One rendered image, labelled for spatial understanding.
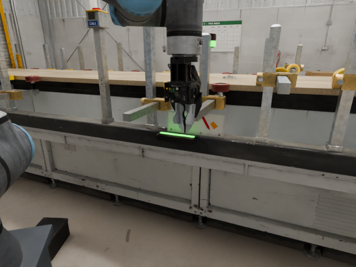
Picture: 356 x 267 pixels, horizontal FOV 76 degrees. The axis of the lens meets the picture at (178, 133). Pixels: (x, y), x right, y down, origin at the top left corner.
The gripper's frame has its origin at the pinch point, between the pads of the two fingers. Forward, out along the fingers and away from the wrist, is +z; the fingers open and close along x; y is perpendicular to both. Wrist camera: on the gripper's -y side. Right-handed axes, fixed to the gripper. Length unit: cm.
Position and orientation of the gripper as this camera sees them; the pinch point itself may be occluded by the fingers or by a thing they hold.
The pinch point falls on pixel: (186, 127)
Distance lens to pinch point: 67.5
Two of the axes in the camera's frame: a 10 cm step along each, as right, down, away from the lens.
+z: 0.0, 9.5, 3.2
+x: 9.3, 1.2, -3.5
